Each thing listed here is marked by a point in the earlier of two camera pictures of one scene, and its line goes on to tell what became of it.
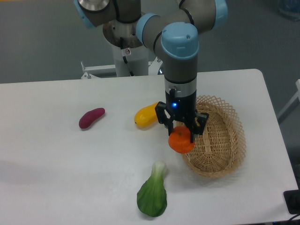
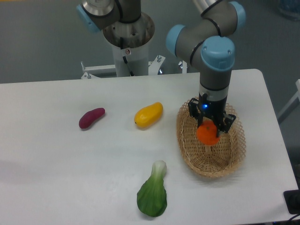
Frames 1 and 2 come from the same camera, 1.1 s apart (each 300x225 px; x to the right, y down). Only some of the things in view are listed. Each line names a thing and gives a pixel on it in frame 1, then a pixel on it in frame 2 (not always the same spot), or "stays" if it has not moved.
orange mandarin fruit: (180, 140) to (206, 132)
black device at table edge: (292, 199) stays
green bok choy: (152, 196) stays
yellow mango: (146, 117) stays
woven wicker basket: (221, 150) stays
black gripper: (181, 108) to (213, 110)
